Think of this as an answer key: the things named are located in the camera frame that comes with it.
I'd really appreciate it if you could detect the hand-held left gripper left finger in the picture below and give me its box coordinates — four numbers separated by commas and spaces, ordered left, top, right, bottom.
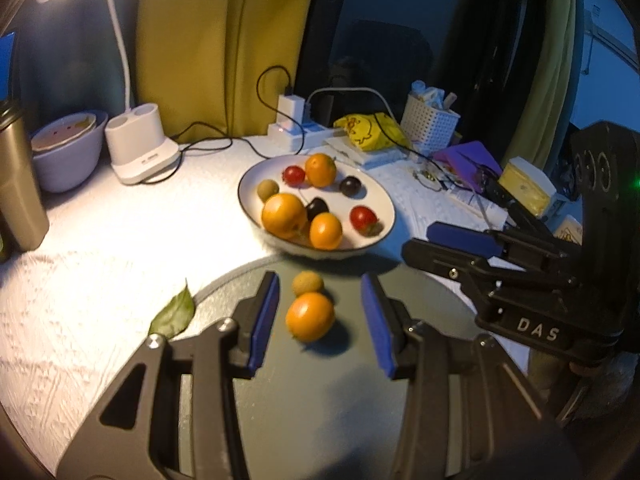
55, 271, 280, 480

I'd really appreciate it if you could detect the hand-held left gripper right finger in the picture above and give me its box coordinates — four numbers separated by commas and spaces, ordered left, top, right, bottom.
361, 274, 576, 480

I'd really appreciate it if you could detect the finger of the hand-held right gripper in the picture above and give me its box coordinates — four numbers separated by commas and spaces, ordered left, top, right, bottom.
426, 221, 581, 261
401, 238, 501, 286

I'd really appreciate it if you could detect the white ceramic plate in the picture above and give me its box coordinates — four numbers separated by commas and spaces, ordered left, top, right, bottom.
238, 154, 397, 260

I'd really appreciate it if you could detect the large orange with stem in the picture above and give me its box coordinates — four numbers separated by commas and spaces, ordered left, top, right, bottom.
261, 193, 308, 239

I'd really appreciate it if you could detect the person's right hand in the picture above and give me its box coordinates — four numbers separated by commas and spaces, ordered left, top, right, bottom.
527, 350, 640, 411

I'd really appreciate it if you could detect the purple notebook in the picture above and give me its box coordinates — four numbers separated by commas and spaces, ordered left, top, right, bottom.
432, 141, 503, 193

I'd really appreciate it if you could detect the yellow tissue box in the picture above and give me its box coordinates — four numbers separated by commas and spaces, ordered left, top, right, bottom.
497, 156, 557, 218

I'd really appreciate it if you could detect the green leaf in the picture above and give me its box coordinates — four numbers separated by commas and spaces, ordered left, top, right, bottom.
148, 280, 196, 338

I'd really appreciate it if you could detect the round grey placemat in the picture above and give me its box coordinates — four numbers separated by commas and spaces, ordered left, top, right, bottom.
192, 255, 531, 480

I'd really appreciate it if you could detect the white woven basket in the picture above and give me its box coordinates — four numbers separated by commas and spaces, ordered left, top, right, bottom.
400, 81, 461, 156

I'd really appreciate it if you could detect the white book stack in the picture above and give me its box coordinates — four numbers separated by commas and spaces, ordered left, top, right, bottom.
325, 137, 407, 170

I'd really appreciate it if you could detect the yellow plastic bag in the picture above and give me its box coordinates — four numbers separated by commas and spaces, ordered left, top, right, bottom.
333, 113, 412, 152

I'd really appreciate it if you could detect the white power strip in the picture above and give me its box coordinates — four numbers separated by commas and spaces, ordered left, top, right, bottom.
267, 120, 351, 153

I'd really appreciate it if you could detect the black charger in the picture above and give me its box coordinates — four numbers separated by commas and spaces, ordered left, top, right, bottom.
312, 94, 336, 128

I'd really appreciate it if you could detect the yellow curtain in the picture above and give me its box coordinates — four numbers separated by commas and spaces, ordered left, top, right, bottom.
136, 0, 326, 142
505, 0, 588, 176

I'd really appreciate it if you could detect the white charger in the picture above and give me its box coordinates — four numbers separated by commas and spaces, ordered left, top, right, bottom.
278, 94, 307, 128

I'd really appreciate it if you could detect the white desk lamp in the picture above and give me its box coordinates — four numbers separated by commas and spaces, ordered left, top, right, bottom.
30, 0, 180, 185

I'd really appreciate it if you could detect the white air conditioner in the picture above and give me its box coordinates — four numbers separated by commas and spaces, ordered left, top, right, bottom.
585, 2, 640, 68

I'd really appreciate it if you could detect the purple bowl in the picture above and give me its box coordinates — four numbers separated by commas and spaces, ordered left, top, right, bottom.
31, 110, 109, 193

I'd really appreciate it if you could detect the white inner bowl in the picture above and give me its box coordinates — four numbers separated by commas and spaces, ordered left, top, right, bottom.
31, 112, 97, 152

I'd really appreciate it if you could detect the steel tumbler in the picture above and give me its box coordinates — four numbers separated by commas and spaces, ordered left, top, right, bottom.
0, 100, 50, 252

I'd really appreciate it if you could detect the grey curtain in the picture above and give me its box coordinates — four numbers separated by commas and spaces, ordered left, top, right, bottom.
10, 0, 146, 126

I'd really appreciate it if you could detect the laptop with blue screen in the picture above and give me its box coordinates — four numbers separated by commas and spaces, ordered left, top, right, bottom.
0, 31, 17, 103

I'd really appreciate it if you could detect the white cable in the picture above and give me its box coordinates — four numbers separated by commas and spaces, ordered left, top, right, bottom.
306, 86, 397, 122

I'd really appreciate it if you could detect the black cable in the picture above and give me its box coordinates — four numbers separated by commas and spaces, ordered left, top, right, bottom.
170, 65, 307, 161

